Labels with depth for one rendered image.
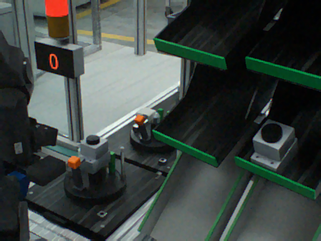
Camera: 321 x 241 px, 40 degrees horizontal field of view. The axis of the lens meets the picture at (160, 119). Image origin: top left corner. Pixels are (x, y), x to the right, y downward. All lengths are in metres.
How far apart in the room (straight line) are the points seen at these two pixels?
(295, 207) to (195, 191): 0.18
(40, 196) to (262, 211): 0.48
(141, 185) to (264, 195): 0.32
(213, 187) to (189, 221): 0.08
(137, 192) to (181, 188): 0.17
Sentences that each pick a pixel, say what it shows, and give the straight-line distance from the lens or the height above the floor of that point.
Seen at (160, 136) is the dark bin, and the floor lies 1.20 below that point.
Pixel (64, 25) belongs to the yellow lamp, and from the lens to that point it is 1.08.
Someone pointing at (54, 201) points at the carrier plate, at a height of 0.97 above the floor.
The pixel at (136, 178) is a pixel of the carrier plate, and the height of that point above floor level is 0.97.
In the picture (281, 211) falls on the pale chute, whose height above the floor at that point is 1.09.
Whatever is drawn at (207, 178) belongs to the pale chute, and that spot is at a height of 1.09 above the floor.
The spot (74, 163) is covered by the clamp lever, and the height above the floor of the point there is 1.07.
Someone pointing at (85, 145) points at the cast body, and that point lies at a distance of 0.96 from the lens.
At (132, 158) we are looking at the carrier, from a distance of 1.12.
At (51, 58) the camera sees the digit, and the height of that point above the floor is 1.21.
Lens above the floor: 1.57
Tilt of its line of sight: 27 degrees down
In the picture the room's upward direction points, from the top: 1 degrees clockwise
